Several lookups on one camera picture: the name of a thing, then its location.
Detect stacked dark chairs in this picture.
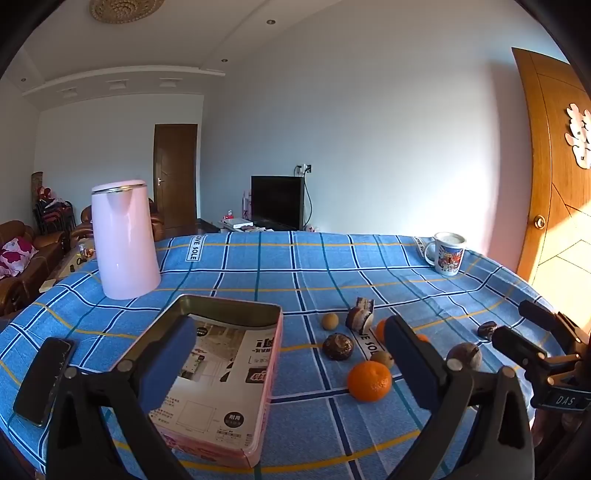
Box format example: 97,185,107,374
31,185,77,235

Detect black smartphone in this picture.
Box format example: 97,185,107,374
13,338,77,428

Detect large orange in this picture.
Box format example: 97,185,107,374
347,361,393,403

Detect brown leather sofa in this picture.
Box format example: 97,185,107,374
0,220,70,317

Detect brown leather armchair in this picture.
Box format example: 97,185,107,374
69,198,166,243

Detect printed paper sheet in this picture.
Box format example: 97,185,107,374
152,314,278,450

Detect round beaded ceiling lamp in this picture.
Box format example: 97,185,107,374
90,0,165,23

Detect blue plaid tablecloth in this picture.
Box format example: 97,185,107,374
0,231,568,480

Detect white paper door decoration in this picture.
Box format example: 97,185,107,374
564,104,591,169

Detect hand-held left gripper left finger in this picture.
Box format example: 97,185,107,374
46,315,197,480

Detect smooth purple passion fruit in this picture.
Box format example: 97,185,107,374
445,342,483,370

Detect dark round chocolate ball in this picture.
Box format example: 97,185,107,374
322,333,355,361

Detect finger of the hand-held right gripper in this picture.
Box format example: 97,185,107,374
518,300,591,354
492,325,555,370

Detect floral pink pillow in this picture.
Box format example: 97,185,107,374
0,237,38,278

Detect dark wooden interior door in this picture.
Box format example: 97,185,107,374
154,124,198,232

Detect black television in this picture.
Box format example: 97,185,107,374
250,175,305,232

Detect low television stand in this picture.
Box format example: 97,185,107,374
196,216,324,234

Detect metal tray with pink sides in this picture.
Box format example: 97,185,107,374
111,294,284,468

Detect pink electric kettle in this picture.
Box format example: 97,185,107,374
91,179,162,301

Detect light wooden door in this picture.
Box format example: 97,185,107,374
512,47,591,301

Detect coffee table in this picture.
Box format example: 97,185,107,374
41,235,99,292

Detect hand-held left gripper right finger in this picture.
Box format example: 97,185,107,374
385,315,534,480

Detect white printed mug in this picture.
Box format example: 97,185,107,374
424,232,467,277

